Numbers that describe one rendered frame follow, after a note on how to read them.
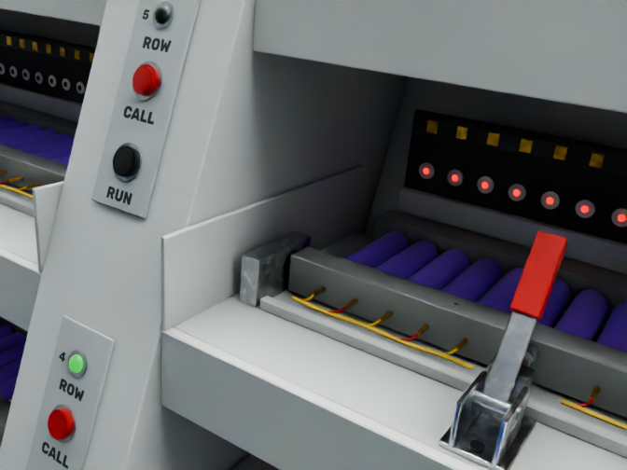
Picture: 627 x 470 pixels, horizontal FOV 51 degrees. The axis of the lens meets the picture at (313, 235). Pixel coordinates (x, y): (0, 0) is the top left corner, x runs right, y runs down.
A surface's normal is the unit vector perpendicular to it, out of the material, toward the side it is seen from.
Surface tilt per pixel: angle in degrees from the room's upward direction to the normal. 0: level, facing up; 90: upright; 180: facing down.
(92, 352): 90
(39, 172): 109
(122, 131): 90
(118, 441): 90
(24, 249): 19
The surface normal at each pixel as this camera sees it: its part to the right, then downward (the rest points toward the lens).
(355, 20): -0.55, 0.26
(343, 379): 0.08, -0.93
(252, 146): 0.83, 0.27
